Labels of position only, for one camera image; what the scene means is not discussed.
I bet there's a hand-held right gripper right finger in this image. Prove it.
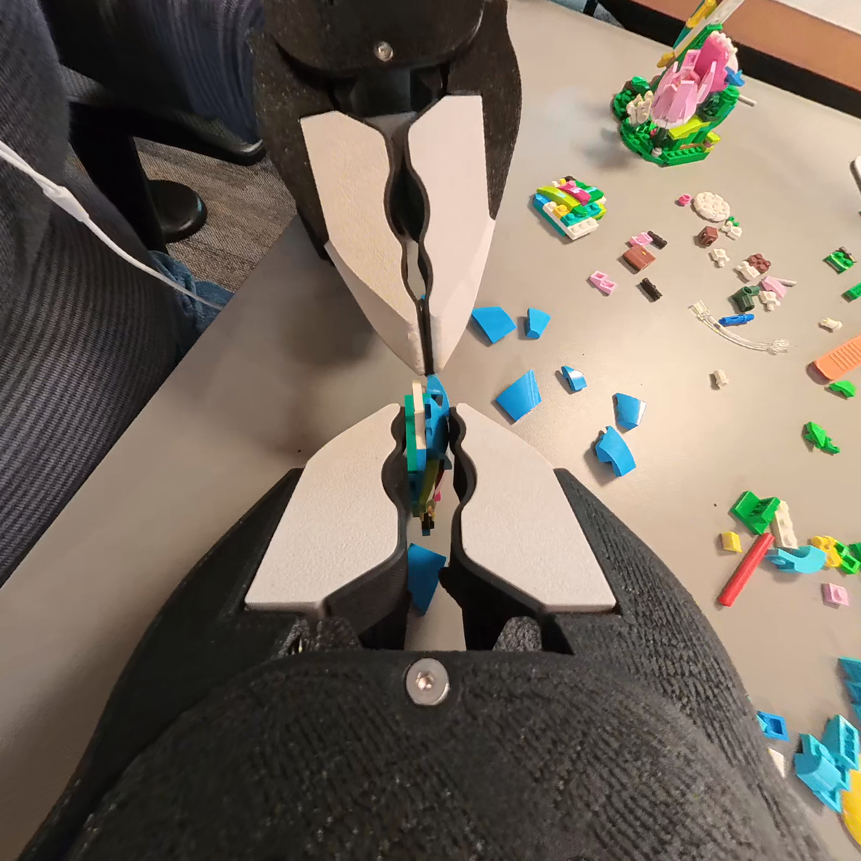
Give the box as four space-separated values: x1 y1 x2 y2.
447 404 618 614

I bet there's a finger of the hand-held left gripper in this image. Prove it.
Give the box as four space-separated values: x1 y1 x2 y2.
402 94 496 374
299 109 431 375

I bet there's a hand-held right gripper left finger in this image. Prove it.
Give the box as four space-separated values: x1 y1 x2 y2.
244 402 411 616

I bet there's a round green blue lego assembly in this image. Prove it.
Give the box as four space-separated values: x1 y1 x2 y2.
402 373 455 539

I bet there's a blue lego wedge piece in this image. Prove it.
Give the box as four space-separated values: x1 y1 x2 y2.
471 306 517 346
407 544 448 614
496 370 542 423

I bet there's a multicolour lego block assembly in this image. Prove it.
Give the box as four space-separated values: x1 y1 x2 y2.
533 176 608 241

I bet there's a blue curved lego arch piece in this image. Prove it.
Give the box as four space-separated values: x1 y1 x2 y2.
594 426 636 477

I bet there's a red lego bar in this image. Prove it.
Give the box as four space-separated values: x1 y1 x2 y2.
717 533 776 608

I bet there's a green lego slope brick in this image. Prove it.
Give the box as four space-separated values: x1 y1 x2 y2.
731 491 781 535

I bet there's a pink flower lego model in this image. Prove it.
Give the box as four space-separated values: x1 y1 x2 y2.
611 0 757 168

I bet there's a light blue lego arch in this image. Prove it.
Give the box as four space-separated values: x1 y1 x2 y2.
765 545 828 574

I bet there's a transparent curved lego piece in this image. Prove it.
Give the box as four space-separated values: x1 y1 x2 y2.
689 301 789 354

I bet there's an orange lego brick separator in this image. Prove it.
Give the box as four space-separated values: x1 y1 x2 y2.
810 336 861 384

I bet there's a pile of assorted lego pieces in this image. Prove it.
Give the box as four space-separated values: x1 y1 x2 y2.
757 656 861 831

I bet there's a black office chair base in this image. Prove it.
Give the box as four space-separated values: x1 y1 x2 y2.
67 64 266 243

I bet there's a person's blue jeans leg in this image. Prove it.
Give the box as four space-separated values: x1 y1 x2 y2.
149 250 233 364

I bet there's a person's dark striped sweater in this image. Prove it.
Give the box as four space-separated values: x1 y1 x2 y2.
0 0 179 586

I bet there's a white cable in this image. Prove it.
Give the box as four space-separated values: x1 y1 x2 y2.
0 140 223 310

